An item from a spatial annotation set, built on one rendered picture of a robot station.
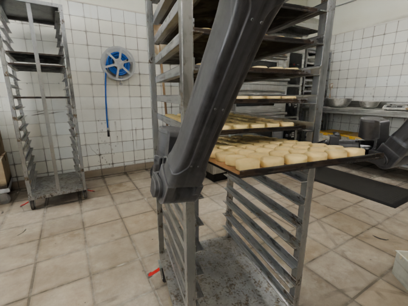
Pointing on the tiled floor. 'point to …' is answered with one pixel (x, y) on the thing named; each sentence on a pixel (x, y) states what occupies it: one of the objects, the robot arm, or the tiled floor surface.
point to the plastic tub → (401, 268)
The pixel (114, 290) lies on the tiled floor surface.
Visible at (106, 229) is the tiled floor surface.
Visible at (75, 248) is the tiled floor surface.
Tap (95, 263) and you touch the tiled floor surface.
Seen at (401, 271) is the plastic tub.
